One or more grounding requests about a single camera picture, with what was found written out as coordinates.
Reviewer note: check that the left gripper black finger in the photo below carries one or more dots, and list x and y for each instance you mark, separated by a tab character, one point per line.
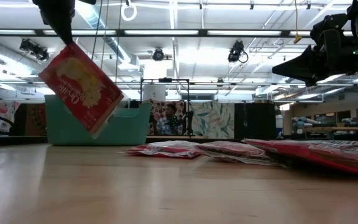
59	21

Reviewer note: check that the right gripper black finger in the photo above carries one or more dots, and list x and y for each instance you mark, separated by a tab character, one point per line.
303	65

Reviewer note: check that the pale rolled items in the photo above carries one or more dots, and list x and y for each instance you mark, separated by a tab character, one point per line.
303	121

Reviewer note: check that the small black ceiling fixture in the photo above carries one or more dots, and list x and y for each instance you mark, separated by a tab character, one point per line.
251	4
308	4
200	4

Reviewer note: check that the pink floral cloth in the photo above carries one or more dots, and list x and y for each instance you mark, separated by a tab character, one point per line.
2	109

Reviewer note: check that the leaf pattern fabric panel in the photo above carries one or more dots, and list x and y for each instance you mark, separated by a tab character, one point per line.
213	119

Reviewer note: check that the white cylinder container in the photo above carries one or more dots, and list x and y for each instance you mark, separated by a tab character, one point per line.
154	92

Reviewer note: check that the teal plastic basket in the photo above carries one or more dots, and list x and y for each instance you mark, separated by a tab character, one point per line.
129	127

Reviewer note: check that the red dotted fabric panel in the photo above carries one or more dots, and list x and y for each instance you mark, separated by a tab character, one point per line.
157	109

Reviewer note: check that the person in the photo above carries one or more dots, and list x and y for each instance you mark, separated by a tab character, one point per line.
170	109

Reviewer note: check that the round black ceiling camera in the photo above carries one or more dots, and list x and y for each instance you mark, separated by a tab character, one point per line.
158	55

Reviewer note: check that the black overhead frame bar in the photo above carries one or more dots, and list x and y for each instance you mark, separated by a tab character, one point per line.
202	32

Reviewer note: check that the black metal frame stand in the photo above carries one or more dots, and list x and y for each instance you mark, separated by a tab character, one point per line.
166	80

